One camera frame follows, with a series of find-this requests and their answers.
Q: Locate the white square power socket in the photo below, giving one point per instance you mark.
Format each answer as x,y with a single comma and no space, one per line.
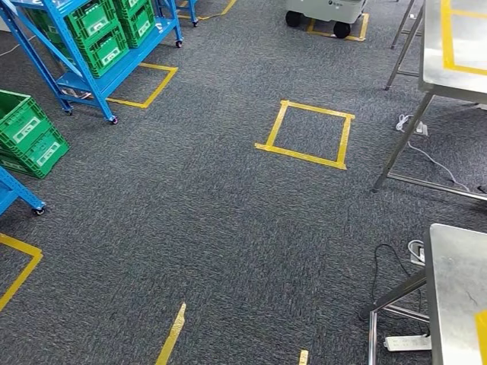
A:
417,253

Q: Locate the blue metal shelf rack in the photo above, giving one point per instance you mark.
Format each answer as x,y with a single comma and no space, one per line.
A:
159,38
192,10
15,191

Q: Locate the long white power strip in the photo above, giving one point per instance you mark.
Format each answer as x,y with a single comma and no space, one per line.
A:
407,343

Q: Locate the stainless steel workbench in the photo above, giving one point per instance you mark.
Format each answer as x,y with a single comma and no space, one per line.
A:
433,60
452,292

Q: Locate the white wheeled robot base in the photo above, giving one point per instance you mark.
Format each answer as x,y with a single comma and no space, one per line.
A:
323,7

